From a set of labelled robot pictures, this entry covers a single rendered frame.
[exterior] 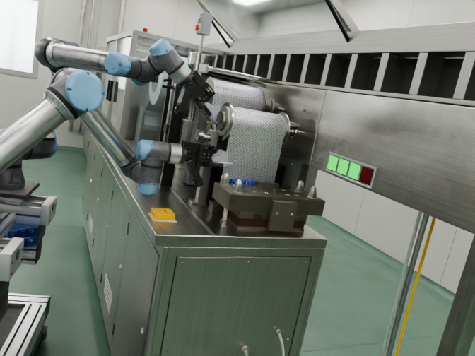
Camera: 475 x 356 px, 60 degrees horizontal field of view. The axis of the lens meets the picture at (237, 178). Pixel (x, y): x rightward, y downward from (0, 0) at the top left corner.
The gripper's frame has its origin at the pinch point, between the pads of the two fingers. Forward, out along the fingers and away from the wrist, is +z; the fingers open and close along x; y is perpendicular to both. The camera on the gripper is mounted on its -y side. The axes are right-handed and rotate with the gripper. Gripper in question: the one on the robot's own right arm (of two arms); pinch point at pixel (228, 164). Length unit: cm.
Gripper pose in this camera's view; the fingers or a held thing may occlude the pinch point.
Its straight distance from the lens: 159.8
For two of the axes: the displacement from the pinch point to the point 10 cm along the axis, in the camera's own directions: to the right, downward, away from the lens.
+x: -4.0, -2.6, 8.8
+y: 1.9, -9.6, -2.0
